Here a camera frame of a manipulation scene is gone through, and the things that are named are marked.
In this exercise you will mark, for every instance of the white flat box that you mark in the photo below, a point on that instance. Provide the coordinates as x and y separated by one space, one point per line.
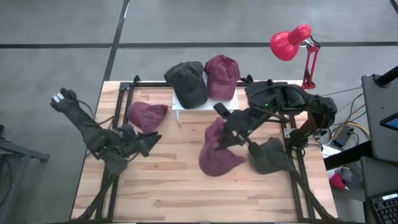
329 151

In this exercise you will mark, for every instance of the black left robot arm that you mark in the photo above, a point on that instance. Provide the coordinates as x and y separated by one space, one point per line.
84 124

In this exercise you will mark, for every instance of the black cart beam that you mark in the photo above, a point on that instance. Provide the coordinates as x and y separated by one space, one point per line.
345 157

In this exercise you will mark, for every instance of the black round pole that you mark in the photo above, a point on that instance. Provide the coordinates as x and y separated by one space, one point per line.
387 76

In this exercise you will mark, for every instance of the maroon baseball cap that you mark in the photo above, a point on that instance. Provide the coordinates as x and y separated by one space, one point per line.
146 115
217 161
222 77

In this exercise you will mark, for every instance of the red and grey bundle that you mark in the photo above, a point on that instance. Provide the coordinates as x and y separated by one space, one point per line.
339 180

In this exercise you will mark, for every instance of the black power adapter box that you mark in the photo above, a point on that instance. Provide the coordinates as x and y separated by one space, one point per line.
342 137

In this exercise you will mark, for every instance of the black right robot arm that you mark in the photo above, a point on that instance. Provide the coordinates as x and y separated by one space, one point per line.
295 99

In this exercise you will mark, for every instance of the grey workstation cart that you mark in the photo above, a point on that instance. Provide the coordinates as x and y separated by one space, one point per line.
373 102

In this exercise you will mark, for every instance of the black aluminium table frame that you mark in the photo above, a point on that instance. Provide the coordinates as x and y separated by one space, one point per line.
149 84

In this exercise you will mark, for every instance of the red desk lamp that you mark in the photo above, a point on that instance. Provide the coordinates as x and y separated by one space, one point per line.
284 46

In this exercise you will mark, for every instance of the white perforated metal shelf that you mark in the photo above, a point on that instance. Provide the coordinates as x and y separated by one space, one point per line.
199 106

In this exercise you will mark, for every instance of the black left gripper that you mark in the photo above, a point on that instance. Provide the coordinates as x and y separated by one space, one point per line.
132 141

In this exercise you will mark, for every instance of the dark grey baseball cap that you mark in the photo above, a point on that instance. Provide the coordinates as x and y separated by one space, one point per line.
186 84
273 158

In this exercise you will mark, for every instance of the monitor with blue screen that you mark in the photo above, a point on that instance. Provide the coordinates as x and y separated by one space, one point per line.
391 122

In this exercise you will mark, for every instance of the grey metal stand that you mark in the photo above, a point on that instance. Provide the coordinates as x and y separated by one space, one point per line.
25 153

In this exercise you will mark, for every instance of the black keyboard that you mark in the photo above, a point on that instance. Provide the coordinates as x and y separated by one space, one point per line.
387 211

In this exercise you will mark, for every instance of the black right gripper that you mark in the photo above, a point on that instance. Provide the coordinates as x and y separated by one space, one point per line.
239 124

